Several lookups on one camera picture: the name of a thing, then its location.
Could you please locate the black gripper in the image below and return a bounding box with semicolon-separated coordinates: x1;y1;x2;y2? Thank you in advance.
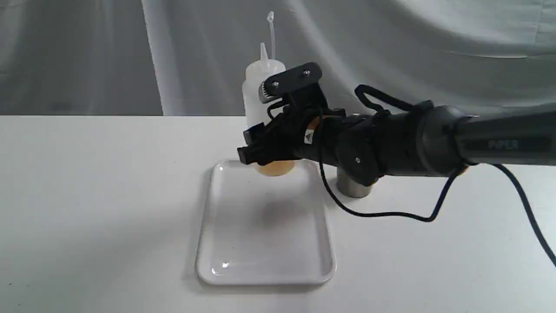
237;62;374;174

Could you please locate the clear plastic squeeze bottle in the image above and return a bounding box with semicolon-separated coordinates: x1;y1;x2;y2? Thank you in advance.
242;11;295;177

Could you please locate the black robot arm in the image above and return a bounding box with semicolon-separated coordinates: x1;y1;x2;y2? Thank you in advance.
238;62;555;186

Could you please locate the stainless steel cup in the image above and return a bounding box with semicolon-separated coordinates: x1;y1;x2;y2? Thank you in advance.
336;168;378;199

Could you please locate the white rectangular plastic tray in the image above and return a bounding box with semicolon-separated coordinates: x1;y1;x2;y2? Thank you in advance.
195;159;336;286

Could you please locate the grey fabric backdrop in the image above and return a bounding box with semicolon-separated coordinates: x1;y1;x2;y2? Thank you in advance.
0;0;556;116

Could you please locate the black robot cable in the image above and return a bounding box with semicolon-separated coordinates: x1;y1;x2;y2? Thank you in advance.
266;85;556;268

